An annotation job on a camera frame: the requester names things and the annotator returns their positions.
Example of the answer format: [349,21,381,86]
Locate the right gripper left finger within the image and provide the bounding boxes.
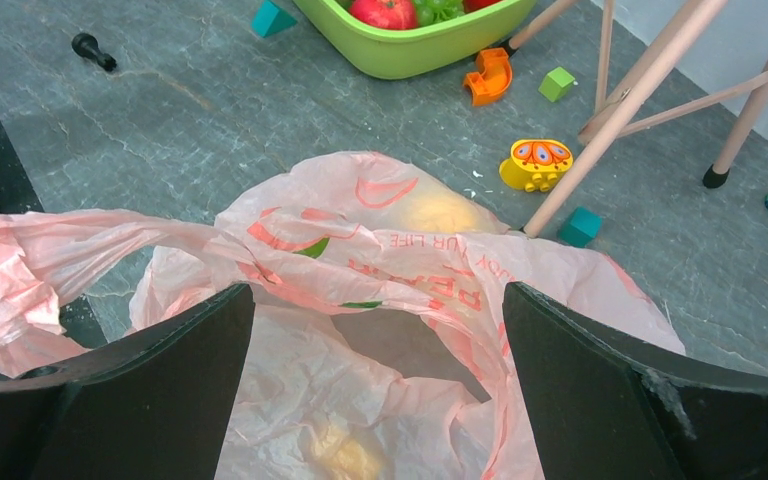
[0,284,255,479]

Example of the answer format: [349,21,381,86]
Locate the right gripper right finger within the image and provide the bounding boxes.
[503,283,768,479]

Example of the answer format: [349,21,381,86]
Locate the pink plastic bag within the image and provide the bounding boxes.
[0,152,685,479]

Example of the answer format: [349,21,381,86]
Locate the yellow fruit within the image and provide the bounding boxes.
[393,192,495,234]

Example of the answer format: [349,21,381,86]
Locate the green fake grapes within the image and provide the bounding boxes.
[412,0,465,27]

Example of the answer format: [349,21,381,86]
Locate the red fake apple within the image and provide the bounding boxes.
[348,0,419,30]

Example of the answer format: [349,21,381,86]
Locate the teal cube near stand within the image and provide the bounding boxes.
[557,207,603,248]

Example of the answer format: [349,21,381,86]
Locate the yellow butterfly toy block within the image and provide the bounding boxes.
[499,139,574,192]

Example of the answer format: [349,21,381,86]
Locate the pink music stand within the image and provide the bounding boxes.
[499,0,768,239]

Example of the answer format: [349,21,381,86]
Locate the small green cube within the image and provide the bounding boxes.
[538,66,576,102]

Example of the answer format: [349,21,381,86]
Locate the orange arch toy block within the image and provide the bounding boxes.
[463,47,513,107]

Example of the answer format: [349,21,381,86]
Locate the small black peg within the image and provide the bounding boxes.
[71,32,117,73]

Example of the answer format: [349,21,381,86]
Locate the teal cube near basin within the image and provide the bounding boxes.
[251,0,297,38]

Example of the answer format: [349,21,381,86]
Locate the green plastic basin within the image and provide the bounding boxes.
[294,0,536,80]

